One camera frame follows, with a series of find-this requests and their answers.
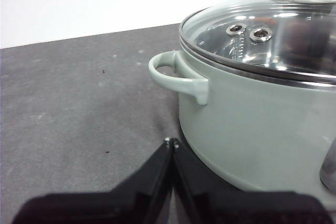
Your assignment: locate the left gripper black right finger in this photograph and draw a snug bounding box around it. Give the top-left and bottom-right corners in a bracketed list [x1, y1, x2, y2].
[169, 138, 336, 224]

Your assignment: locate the pale green electric pot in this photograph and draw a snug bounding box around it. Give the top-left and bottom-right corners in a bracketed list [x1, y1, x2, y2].
[148, 50, 336, 199]

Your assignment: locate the glass lid with green knob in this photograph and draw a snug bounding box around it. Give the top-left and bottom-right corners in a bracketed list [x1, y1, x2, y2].
[179, 0, 336, 87]

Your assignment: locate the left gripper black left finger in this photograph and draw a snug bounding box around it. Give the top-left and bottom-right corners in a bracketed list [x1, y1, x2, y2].
[12, 137, 174, 224]

